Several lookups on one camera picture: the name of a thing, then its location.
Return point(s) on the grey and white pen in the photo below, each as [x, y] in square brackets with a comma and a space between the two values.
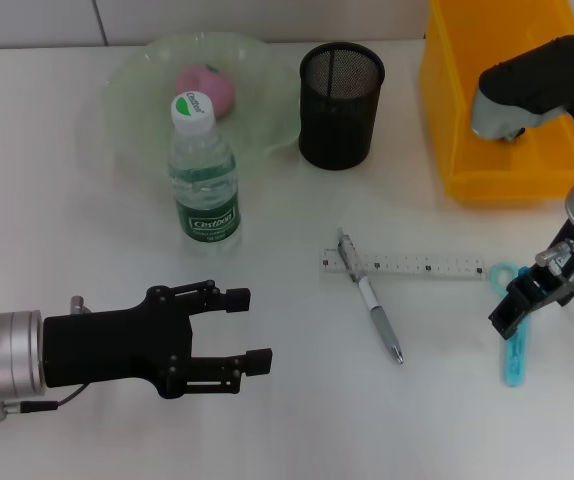
[378, 310]

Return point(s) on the teal and blue scissors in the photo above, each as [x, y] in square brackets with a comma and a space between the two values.
[517, 360]

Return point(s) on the clear water bottle green label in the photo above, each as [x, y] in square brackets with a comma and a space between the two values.
[207, 200]

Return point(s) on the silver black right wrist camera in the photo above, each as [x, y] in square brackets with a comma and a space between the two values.
[527, 75]

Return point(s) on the yellow plastic bin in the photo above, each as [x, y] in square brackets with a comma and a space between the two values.
[452, 100]

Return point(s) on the transparent plastic ruler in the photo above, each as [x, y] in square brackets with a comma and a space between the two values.
[407, 264]

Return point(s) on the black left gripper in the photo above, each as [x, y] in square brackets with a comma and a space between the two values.
[107, 345]

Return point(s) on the black mesh pen holder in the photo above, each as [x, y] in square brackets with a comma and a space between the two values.
[339, 125]

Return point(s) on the pale green glass fruit plate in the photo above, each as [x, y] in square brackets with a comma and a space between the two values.
[262, 100]

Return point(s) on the pink toy peach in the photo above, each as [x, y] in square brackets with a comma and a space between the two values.
[217, 87]

